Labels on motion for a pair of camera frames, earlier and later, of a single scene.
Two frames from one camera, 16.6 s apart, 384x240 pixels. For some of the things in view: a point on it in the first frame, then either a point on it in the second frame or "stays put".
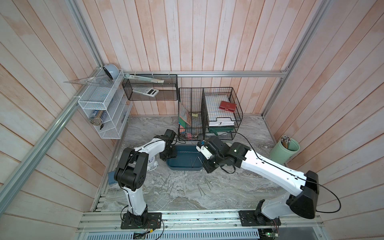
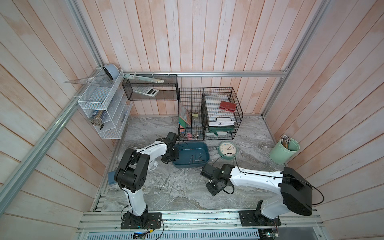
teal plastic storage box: (188, 158) stays put
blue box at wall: (111, 178) stays put
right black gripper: (208, 168) → (210, 189)
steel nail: (164, 182) stays put
